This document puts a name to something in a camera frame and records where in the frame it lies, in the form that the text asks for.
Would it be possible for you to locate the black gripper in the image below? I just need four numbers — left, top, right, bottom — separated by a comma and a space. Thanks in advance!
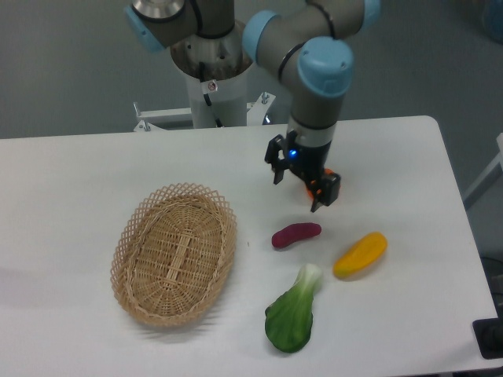
264, 130, 341, 213

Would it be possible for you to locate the purple sweet potato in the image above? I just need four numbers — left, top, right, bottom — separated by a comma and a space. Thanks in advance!
271, 222, 322, 249

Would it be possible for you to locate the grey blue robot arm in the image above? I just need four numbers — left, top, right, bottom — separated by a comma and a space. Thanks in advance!
125, 1, 381, 210

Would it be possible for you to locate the orange tangerine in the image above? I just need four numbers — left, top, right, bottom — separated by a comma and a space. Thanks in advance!
306, 168, 341, 201

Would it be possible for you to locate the yellow mango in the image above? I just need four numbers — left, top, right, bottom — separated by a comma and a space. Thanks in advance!
332, 232, 387, 279

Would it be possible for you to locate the green bok choy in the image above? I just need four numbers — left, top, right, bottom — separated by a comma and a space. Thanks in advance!
264, 264, 323, 353

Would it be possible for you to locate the woven wicker basket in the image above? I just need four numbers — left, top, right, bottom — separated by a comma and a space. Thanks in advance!
111, 183, 237, 328

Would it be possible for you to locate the white furniture leg right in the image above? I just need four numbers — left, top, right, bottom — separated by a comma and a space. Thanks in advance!
461, 134, 502, 210

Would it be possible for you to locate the black device at table edge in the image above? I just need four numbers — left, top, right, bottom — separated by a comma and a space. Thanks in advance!
472, 318, 502, 360

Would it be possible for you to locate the white metal base frame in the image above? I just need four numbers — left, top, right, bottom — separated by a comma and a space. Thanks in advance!
133, 92, 290, 132

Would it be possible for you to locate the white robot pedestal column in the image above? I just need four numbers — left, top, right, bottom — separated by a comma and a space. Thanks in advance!
170, 20, 253, 129

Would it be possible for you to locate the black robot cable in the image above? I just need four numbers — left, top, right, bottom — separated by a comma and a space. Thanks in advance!
198, 61, 224, 129

